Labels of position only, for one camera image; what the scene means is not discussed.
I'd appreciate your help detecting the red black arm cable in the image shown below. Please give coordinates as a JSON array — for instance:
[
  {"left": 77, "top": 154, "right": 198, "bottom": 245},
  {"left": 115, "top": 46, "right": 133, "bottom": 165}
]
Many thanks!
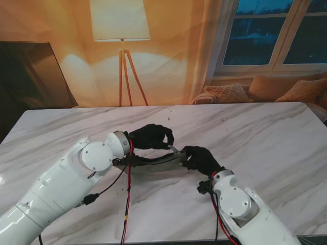
[
  {"left": 211, "top": 173, "right": 240, "bottom": 245},
  {"left": 38, "top": 139, "right": 135, "bottom": 245}
]

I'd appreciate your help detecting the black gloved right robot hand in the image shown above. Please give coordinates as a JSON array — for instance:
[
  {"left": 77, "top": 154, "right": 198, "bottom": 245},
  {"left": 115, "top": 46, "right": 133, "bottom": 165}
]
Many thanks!
[{"left": 180, "top": 145, "right": 226, "bottom": 178}]

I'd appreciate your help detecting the white framed window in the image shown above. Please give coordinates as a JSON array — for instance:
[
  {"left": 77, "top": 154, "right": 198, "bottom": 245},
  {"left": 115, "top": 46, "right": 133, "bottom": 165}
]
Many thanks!
[{"left": 213, "top": 0, "right": 327, "bottom": 77}]

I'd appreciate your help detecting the beige sofa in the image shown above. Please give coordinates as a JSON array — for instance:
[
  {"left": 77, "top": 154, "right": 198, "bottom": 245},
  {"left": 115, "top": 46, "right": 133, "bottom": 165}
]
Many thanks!
[{"left": 240, "top": 71, "right": 327, "bottom": 123}]

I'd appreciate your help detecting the grey felt zip pouch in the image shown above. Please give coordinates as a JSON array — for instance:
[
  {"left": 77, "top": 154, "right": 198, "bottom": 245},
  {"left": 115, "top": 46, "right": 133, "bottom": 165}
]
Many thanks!
[{"left": 113, "top": 144, "right": 188, "bottom": 176}]

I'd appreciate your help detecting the sheer cream curtain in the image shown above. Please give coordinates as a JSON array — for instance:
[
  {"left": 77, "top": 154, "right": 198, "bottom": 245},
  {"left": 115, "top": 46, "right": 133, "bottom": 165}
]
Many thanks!
[{"left": 188, "top": 0, "right": 240, "bottom": 104}]

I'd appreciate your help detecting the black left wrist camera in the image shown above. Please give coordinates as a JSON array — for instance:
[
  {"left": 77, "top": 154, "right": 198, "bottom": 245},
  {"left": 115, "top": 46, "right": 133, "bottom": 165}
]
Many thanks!
[{"left": 112, "top": 157, "right": 130, "bottom": 168}]

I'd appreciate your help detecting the beige throw blanket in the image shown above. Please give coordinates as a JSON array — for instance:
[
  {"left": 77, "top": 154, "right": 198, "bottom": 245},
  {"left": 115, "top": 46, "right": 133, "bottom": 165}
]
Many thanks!
[{"left": 191, "top": 91, "right": 218, "bottom": 105}]

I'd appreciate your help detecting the red black right arm cable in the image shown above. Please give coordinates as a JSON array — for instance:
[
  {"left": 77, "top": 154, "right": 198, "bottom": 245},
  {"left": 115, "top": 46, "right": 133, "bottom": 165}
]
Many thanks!
[{"left": 211, "top": 173, "right": 240, "bottom": 245}]

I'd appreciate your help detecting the cream knitted cushion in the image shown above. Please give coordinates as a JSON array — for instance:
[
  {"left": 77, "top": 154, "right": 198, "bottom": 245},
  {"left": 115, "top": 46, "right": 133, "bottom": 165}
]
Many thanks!
[{"left": 203, "top": 83, "right": 253, "bottom": 104}]

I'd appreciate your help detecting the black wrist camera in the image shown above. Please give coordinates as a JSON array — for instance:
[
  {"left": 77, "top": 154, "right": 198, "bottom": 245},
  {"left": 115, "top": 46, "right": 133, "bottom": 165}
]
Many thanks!
[
  {"left": 196, "top": 180, "right": 213, "bottom": 197},
  {"left": 112, "top": 157, "right": 130, "bottom": 168}
]

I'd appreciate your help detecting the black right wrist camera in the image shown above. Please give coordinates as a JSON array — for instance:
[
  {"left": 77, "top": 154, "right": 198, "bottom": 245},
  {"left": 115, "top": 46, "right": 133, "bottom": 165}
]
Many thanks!
[{"left": 196, "top": 180, "right": 213, "bottom": 197}]

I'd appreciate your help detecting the dark flat screen panel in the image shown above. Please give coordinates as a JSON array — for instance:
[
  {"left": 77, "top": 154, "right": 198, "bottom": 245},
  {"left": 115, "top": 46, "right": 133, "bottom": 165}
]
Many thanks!
[{"left": 0, "top": 40, "right": 79, "bottom": 109}]

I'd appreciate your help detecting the orange knitted cushion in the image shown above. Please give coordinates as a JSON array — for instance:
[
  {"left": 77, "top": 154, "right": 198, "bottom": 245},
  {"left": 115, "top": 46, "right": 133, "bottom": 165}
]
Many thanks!
[{"left": 275, "top": 78, "right": 327, "bottom": 103}]

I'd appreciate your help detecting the red black left arm cable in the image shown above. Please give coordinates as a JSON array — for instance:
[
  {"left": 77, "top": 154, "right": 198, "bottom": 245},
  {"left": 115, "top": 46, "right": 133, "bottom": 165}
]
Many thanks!
[{"left": 38, "top": 139, "right": 135, "bottom": 245}]

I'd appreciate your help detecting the floor lamp with tripod legs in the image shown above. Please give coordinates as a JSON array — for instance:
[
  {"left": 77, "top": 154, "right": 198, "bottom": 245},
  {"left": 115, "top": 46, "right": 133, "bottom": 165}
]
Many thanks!
[{"left": 89, "top": 0, "right": 151, "bottom": 107}]

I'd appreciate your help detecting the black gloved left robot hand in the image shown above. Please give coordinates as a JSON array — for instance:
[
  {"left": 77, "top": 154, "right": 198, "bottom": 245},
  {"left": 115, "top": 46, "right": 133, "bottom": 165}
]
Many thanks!
[{"left": 127, "top": 124, "right": 176, "bottom": 151}]

